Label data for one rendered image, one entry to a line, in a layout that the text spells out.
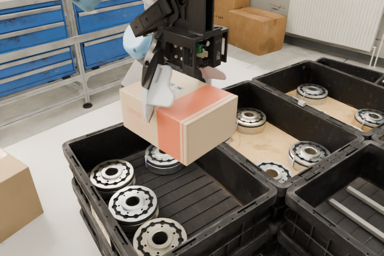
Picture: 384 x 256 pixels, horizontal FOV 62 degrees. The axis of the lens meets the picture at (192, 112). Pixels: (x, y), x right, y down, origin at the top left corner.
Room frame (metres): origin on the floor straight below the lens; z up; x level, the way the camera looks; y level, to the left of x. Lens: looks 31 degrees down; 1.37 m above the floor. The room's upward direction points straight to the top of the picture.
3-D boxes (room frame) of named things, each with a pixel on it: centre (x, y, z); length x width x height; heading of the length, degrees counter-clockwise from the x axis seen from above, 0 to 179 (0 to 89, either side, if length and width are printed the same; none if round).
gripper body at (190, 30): (0.45, 0.00, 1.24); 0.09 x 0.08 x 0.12; 46
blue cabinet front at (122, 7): (2.68, 0.61, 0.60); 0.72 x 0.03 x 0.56; 136
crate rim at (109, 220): (0.52, 0.07, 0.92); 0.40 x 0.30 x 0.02; 35
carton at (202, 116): (0.47, 0.02, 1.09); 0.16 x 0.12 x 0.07; 46
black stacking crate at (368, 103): (0.87, -0.42, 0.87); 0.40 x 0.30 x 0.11; 35
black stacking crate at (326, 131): (0.70, -0.18, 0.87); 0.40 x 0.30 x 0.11; 35
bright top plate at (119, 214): (0.48, 0.12, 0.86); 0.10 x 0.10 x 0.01
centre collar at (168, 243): (0.39, 0.06, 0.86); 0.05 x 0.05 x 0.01
